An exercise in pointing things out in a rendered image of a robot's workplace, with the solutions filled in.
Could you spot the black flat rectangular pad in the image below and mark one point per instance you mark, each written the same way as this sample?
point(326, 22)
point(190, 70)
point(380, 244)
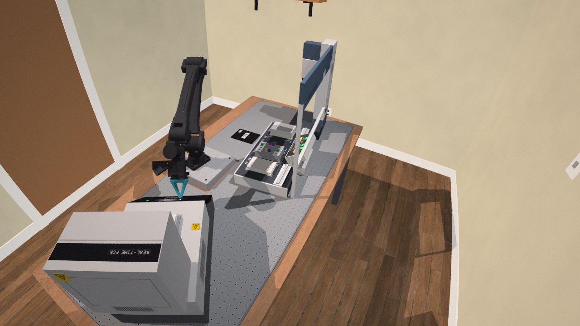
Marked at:
point(245, 136)

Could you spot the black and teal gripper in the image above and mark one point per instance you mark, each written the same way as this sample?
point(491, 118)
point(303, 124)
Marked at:
point(179, 177)

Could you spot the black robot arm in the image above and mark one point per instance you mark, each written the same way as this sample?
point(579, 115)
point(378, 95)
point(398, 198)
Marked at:
point(186, 122)

